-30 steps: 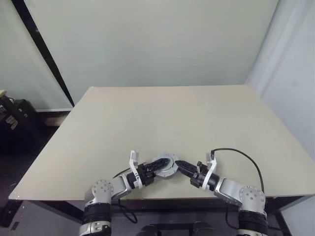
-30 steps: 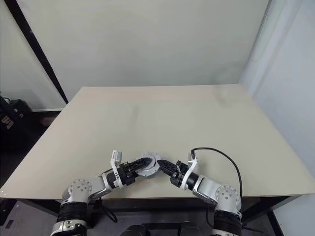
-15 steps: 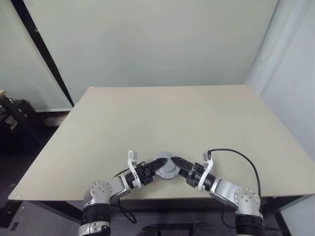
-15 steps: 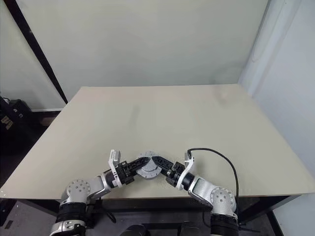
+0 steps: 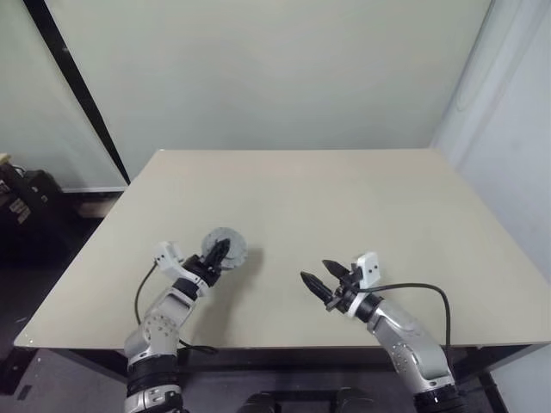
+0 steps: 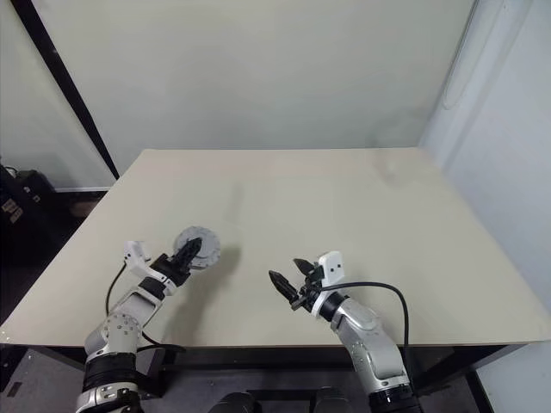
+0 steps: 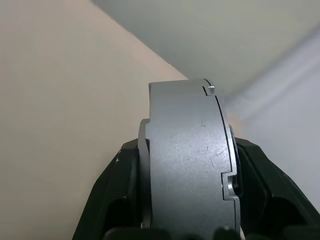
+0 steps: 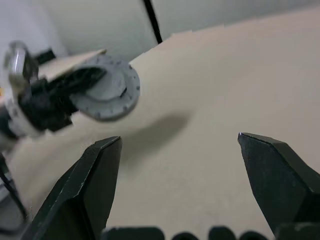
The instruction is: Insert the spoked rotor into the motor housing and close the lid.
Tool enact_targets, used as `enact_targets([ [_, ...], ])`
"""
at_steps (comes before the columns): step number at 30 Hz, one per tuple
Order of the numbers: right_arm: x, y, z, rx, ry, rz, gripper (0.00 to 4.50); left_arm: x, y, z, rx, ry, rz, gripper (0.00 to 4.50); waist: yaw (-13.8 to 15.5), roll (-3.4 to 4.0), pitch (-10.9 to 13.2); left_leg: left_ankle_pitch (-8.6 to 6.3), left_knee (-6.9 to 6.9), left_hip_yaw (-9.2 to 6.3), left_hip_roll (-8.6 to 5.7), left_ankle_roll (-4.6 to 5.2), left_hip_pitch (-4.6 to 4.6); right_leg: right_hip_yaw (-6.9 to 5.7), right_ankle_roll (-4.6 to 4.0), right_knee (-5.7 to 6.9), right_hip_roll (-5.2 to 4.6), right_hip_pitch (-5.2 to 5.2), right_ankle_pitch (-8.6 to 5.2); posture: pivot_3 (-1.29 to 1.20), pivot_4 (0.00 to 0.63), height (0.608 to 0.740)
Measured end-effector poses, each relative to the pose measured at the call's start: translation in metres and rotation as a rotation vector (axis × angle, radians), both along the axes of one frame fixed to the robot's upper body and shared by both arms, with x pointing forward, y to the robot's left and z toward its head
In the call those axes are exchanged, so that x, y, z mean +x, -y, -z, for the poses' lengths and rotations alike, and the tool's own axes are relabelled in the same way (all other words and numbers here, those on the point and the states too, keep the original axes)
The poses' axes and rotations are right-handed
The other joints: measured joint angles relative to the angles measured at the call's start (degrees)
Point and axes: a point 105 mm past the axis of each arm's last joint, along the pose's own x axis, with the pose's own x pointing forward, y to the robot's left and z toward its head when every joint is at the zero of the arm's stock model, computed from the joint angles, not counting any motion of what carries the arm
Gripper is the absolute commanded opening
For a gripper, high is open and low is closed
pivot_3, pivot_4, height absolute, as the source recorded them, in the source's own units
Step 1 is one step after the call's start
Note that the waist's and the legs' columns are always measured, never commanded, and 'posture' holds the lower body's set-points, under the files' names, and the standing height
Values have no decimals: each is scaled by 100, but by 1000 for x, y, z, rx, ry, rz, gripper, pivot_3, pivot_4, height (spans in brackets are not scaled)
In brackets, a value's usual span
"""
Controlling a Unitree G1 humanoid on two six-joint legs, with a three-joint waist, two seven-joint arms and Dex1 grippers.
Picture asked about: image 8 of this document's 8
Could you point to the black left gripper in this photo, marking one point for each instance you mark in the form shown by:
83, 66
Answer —
45, 105

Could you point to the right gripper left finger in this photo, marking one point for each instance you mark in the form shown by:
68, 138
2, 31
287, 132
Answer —
75, 195

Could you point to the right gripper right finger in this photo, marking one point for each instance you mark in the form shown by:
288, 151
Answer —
280, 180

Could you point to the grey round motor lid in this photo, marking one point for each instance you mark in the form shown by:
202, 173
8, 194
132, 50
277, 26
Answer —
117, 85

